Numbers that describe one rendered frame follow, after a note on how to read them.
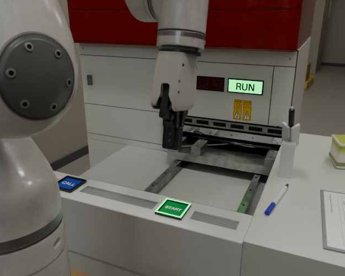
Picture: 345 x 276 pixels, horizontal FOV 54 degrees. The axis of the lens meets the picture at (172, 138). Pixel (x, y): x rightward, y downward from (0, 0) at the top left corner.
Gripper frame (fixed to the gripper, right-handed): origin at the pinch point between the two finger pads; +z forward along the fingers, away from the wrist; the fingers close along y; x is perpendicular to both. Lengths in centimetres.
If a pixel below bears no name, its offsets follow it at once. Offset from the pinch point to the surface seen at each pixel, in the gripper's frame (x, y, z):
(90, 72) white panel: -62, -57, -11
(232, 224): 11.9, -4.2, 15.4
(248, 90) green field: 2, -57, -9
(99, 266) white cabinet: -15.6, -2.3, 31.4
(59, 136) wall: -185, -182, 46
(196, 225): 6.0, -0.5, 15.7
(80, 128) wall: -183, -209, 41
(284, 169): 18.4, -25.2, 7.8
